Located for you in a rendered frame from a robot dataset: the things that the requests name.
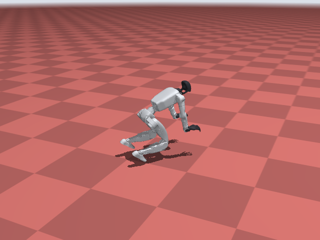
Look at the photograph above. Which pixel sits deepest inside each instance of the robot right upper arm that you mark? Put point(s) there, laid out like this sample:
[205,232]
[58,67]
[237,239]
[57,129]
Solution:
[180,99]

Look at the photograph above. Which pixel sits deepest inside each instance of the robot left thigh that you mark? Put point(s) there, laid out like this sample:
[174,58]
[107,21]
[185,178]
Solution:
[152,134]

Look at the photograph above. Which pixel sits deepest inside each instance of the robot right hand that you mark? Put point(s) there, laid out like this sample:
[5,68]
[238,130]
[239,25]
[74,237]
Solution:
[193,127]

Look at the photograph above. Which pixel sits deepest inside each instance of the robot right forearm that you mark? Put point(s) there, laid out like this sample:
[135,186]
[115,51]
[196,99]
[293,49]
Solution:
[185,122]

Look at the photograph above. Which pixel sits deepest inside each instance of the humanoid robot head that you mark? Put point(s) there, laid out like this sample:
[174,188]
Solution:
[185,86]

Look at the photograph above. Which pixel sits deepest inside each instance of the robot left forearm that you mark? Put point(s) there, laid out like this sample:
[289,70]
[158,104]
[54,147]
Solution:
[173,112]

